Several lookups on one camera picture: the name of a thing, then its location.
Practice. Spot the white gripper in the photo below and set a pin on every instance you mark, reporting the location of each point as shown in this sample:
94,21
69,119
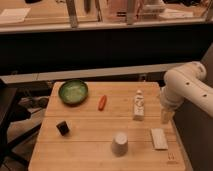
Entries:
166,115

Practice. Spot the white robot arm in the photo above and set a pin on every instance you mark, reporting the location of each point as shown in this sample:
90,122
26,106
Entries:
185,82

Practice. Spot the white rectangular sponge block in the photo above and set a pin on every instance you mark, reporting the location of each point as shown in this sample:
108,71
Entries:
159,139

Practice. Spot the white glue bottle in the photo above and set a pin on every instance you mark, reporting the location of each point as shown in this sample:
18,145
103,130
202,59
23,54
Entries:
138,108

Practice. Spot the orange carrot toy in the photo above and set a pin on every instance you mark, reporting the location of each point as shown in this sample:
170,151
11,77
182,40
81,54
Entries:
102,103

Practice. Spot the green bowl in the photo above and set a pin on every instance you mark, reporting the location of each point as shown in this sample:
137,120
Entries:
73,92

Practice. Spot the white paper sheet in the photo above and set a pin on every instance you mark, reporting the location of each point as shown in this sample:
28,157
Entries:
15,15

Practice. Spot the metal frame post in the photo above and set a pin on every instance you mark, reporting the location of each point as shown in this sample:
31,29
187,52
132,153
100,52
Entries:
72,13

